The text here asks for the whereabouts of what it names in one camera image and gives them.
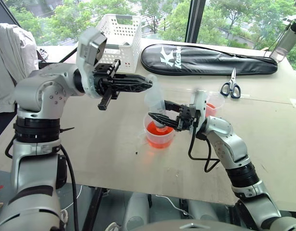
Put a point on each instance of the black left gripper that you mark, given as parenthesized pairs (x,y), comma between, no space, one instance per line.
(103,81)

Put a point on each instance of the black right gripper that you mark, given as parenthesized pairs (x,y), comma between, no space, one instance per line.
(186,118)

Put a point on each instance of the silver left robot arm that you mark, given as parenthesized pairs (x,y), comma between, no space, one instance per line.
(35,91)

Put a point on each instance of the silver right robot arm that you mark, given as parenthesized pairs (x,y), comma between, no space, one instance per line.
(232,146)

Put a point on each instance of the clear cup with red liquid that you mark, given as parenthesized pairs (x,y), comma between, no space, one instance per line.
(160,142)
(216,107)

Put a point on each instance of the white perforated plastic basket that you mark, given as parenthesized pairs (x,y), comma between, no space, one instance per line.
(128,36)

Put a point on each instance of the black racket bag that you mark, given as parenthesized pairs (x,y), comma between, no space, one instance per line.
(210,61)

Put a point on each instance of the grey rounded robot leg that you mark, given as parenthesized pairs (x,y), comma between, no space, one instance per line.
(202,209)
(136,211)

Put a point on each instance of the silver robot torso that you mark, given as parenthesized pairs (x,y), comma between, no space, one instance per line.
(186,225)

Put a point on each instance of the black table leg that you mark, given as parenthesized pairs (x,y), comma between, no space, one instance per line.
(95,207)

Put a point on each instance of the grey jacket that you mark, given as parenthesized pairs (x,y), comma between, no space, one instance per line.
(11,60)

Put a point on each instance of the clear water bottle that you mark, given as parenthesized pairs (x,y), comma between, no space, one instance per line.
(283,41)

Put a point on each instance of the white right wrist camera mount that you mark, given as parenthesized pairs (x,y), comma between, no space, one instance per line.
(199,103)

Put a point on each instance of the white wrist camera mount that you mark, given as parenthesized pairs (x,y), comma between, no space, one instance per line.
(88,45)
(199,103)

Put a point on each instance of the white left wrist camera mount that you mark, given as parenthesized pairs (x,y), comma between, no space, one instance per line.
(88,45)

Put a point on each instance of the black window frame post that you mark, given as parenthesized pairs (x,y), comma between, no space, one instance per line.
(194,19)

